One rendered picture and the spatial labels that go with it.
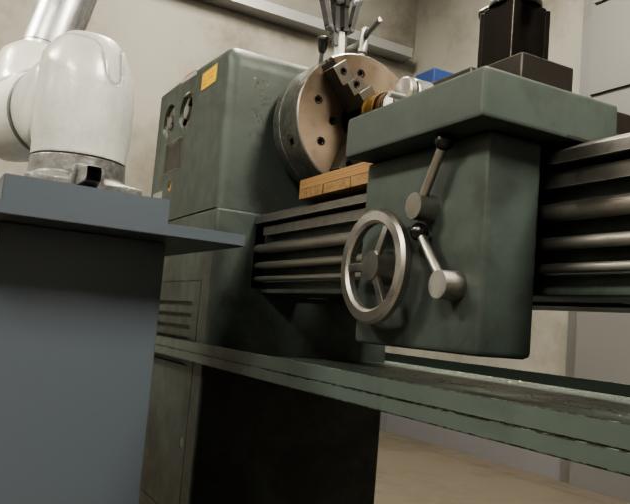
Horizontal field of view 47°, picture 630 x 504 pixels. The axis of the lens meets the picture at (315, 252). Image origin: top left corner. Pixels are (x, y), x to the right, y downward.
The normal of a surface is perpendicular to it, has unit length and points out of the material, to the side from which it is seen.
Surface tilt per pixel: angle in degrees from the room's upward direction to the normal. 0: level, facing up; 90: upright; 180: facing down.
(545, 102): 90
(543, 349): 90
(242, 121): 90
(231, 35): 90
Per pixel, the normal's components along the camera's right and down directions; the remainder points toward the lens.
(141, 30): 0.50, -0.04
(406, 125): -0.88, -0.12
